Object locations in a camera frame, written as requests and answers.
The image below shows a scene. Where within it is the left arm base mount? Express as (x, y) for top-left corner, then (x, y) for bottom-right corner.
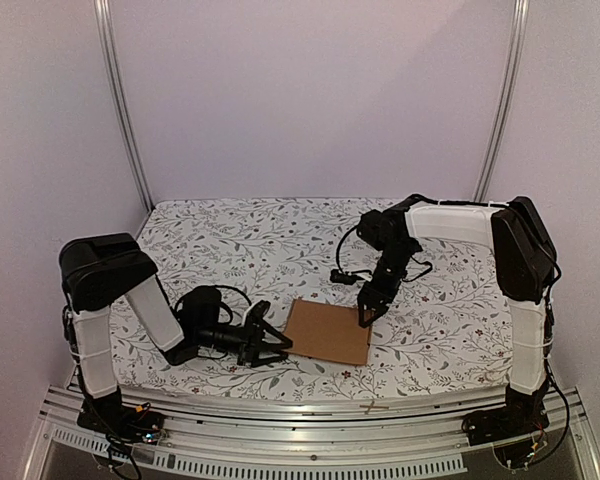
(77, 392), (165, 444)

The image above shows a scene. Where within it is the left aluminium frame post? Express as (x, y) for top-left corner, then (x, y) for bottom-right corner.
(93, 0), (155, 214)

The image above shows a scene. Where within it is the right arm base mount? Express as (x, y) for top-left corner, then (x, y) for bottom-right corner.
(461, 404), (549, 446)

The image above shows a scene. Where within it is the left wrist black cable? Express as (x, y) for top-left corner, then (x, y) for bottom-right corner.
(212, 284), (254, 331)

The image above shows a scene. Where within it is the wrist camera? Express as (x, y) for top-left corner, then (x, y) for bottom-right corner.
(241, 300), (271, 326)
(329, 269), (372, 285)

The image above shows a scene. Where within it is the right aluminium frame post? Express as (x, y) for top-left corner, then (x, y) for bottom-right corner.
(473, 0), (530, 203)

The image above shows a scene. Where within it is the left robot arm white sleeve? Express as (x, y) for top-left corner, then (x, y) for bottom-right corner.
(58, 232), (231, 406)

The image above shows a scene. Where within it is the aluminium frame post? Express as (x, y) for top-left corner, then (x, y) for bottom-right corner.
(93, 0), (155, 214)
(473, 0), (530, 203)

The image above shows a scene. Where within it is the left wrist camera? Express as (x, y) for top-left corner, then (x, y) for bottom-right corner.
(241, 300), (271, 326)

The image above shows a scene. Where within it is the brown cardboard box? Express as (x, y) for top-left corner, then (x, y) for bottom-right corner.
(284, 299), (371, 366)

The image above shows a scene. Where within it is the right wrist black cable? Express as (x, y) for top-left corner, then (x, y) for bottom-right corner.
(334, 224), (434, 284)

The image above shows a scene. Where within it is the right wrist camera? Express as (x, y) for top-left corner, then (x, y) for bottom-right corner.
(329, 269), (372, 285)

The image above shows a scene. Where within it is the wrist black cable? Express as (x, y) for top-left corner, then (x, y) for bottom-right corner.
(212, 284), (254, 331)
(334, 224), (434, 284)

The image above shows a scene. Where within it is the aluminium front rail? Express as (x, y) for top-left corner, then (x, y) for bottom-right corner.
(19, 384), (600, 480)

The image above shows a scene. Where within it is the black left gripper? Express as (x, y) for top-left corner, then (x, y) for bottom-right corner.
(196, 316), (292, 368)

